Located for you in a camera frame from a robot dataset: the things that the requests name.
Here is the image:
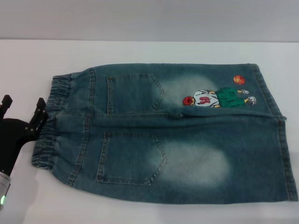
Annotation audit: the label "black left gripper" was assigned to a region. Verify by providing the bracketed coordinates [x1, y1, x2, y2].
[0, 94, 49, 175]

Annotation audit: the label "blue denim shorts with embroidery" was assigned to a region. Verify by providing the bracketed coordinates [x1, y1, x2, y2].
[31, 62, 299, 203]

